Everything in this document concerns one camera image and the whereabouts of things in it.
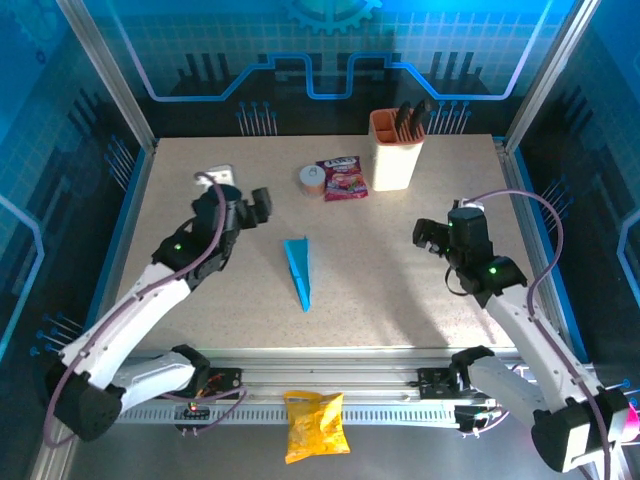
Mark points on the blue cloth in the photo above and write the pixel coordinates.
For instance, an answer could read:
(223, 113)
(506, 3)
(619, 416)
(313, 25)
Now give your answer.
(300, 270)

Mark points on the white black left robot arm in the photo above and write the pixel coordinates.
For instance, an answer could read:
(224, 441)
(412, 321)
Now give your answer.
(125, 320)

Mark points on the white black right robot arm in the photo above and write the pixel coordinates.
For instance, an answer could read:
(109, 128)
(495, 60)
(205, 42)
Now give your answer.
(530, 330)

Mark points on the orange can with white lid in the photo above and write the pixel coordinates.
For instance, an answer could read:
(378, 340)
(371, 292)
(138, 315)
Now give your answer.
(312, 182)

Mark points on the cream knife block orange top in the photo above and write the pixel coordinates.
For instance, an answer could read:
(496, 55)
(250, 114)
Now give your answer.
(395, 165)

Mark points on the purple snack bag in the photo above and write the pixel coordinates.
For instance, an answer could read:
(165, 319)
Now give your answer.
(345, 177)

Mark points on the small black controller board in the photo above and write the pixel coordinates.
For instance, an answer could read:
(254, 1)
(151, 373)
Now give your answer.
(192, 412)
(475, 420)

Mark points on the pink plastic cup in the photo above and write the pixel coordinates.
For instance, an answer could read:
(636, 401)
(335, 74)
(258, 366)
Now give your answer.
(634, 420)

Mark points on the yellow chips bag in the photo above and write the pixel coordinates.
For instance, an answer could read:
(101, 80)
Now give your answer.
(315, 430)

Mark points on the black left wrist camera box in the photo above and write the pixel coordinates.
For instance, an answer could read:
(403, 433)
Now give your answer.
(230, 210)

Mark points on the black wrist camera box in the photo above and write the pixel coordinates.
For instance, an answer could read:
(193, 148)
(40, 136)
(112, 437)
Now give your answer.
(470, 232)
(230, 210)

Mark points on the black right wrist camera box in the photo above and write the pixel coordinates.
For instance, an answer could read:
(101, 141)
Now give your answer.
(470, 232)

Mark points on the aluminium side rail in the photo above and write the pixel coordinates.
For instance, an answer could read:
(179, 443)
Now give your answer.
(125, 240)
(530, 225)

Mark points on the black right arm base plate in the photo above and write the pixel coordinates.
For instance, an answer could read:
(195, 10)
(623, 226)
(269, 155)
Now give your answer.
(435, 382)

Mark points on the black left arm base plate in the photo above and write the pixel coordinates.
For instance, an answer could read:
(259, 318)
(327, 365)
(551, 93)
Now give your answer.
(227, 380)

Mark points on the aluminium mounting rail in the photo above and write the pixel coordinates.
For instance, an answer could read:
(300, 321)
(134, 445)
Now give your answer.
(325, 372)

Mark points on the aluminium frame post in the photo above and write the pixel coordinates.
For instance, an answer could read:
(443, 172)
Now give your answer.
(550, 75)
(107, 75)

